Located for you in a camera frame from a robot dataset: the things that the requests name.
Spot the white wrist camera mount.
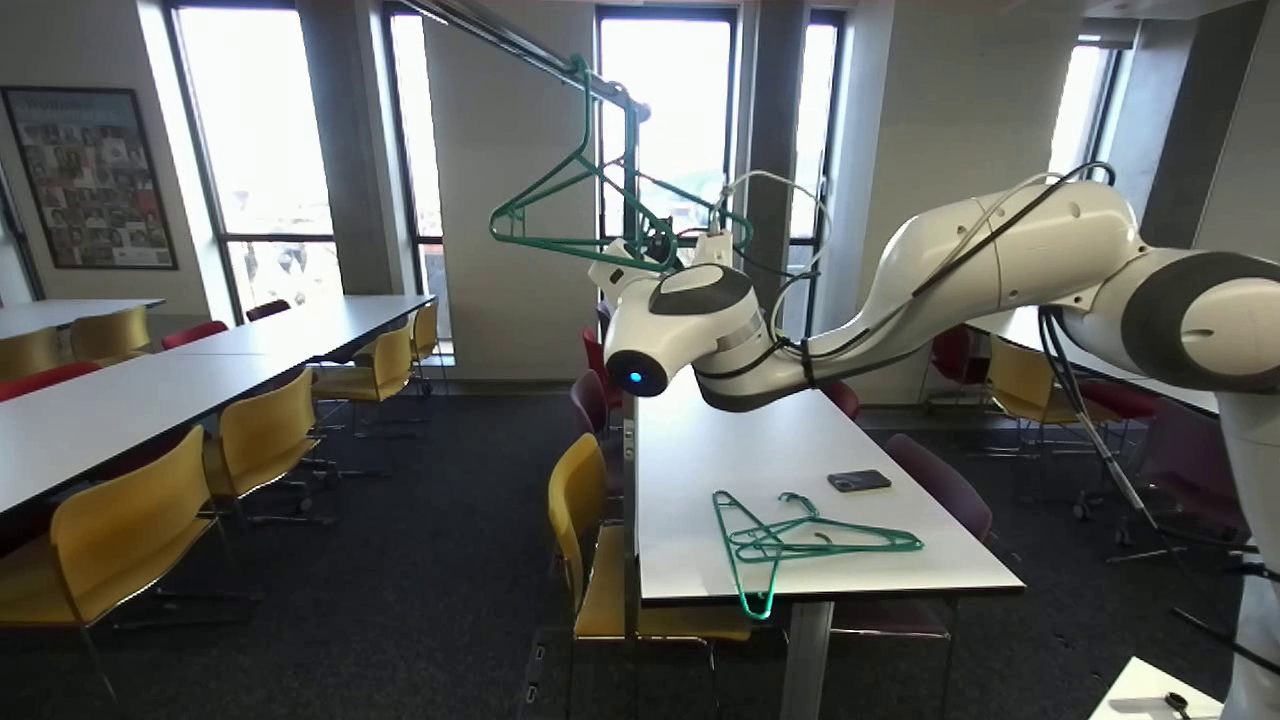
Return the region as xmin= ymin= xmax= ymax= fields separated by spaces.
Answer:
xmin=589 ymin=259 xmax=630 ymax=307

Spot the dark red chair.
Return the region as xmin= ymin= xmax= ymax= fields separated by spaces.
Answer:
xmin=816 ymin=381 xmax=868 ymax=424

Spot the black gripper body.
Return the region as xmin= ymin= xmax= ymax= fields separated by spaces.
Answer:
xmin=647 ymin=259 xmax=752 ymax=322

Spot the yellow chair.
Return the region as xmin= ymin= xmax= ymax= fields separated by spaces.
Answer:
xmin=0 ymin=422 xmax=215 ymax=673
xmin=538 ymin=430 xmax=754 ymax=673
xmin=313 ymin=322 xmax=417 ymax=407
xmin=64 ymin=307 xmax=155 ymax=369
xmin=0 ymin=334 xmax=72 ymax=387
xmin=409 ymin=299 xmax=445 ymax=366
xmin=989 ymin=338 xmax=1073 ymax=430
xmin=204 ymin=369 xmax=325 ymax=515

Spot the tall window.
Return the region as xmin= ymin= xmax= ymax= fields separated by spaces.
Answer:
xmin=783 ymin=7 xmax=849 ymax=338
xmin=1042 ymin=33 xmax=1133 ymax=183
xmin=165 ymin=0 xmax=342 ymax=325
xmin=590 ymin=4 xmax=739 ymax=304
xmin=379 ymin=4 xmax=452 ymax=338

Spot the black smartphone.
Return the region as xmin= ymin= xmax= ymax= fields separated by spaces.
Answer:
xmin=823 ymin=464 xmax=897 ymax=496

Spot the white robot stand top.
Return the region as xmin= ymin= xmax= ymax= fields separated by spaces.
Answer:
xmin=1084 ymin=651 xmax=1226 ymax=720

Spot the purple chair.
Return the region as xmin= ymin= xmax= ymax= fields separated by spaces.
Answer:
xmin=884 ymin=433 xmax=996 ymax=543
xmin=568 ymin=369 xmax=621 ymax=436
xmin=1145 ymin=395 xmax=1252 ymax=535

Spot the framed wall poster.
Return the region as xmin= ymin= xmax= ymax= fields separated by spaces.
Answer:
xmin=0 ymin=83 xmax=182 ymax=275

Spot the metal clothes rail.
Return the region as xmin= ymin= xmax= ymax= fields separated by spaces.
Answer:
xmin=395 ymin=0 xmax=656 ymax=646

